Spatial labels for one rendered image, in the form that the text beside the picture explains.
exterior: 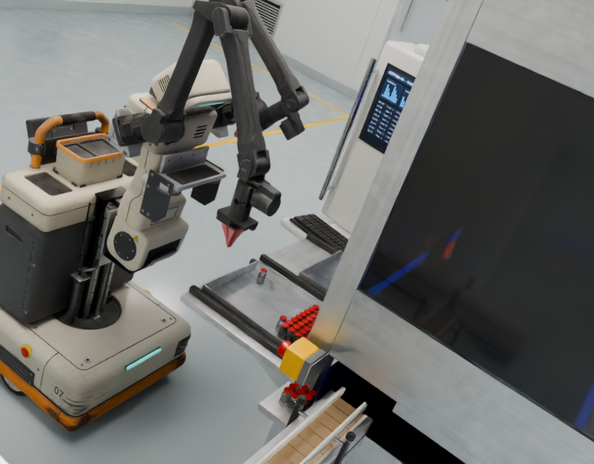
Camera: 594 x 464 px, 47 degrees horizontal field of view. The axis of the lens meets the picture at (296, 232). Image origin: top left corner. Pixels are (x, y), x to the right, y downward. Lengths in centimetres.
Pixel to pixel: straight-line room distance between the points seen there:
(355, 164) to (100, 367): 122
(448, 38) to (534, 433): 82
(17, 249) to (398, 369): 146
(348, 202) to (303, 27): 551
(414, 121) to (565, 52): 31
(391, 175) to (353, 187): 126
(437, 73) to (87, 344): 171
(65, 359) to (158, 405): 49
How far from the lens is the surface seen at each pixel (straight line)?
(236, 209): 182
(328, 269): 228
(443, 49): 139
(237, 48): 179
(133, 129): 203
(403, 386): 160
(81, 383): 249
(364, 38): 772
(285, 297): 205
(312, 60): 804
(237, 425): 288
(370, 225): 150
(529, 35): 134
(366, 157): 266
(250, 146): 176
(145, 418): 280
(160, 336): 274
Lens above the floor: 198
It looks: 27 degrees down
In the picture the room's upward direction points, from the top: 20 degrees clockwise
